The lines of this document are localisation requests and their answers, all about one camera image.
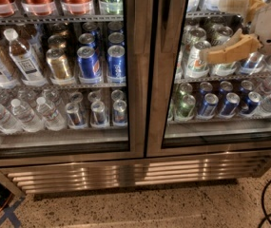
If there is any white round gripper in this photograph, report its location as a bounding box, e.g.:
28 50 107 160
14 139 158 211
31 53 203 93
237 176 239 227
199 0 271 65

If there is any glass fridge door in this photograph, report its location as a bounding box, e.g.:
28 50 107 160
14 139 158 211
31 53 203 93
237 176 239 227
0 0 153 172
146 0 271 160

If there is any silver blue can upper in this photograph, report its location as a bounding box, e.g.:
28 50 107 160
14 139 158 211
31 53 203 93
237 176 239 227
238 52 263 75

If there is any right white 7up can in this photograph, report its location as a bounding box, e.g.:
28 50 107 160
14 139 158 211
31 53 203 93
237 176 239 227
211 63 236 76

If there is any white 7up can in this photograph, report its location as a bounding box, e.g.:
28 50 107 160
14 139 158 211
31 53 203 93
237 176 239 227
184 41 211 79
211 63 236 76

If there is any left white 7up can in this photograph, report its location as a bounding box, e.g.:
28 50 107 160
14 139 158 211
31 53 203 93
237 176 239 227
184 41 211 79

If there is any blue can lower right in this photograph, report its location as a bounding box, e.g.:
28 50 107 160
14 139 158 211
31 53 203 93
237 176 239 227
239 91 261 117

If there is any blue can lower middle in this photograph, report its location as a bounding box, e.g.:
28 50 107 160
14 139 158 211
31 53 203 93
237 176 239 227
219 92 240 119

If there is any blue can lower left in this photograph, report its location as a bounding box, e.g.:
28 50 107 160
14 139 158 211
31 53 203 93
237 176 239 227
197 93 219 120

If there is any green soda can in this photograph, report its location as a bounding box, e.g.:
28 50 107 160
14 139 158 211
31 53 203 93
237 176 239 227
175 94 196 121

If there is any front blue pepsi can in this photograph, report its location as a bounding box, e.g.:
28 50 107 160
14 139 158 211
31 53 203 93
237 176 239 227
106 45 126 82

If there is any blue pepsi can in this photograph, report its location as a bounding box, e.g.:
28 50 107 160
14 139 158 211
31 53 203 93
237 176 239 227
106 45 126 82
77 46 102 83

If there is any right small pepsi can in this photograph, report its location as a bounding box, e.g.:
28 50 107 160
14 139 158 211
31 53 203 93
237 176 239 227
113 100 127 124

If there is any small pepsi can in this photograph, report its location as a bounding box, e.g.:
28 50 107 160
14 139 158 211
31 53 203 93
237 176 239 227
66 103 87 129
113 100 127 124
91 101 108 127

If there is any middle small pepsi can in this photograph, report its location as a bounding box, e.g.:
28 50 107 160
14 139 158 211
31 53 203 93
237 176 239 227
91 101 108 127

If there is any gold soda can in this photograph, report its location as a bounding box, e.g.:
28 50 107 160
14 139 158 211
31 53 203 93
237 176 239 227
46 48 76 86

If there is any left small pepsi can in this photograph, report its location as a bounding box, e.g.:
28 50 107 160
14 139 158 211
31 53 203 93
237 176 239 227
66 103 87 129

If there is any right water bottle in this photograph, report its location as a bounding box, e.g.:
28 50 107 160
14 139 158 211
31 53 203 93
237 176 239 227
36 97 66 131

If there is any water bottle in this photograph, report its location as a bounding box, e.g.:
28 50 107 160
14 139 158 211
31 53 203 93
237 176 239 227
36 97 66 131
0 104 22 134
10 99 44 132

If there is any white cap tea bottle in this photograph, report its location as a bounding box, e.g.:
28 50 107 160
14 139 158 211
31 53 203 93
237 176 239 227
4 28 45 82

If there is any middle water bottle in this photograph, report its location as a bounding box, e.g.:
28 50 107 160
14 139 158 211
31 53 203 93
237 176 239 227
10 99 44 132

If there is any left water bottle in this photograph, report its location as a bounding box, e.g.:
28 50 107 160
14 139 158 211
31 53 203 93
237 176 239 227
0 104 22 134

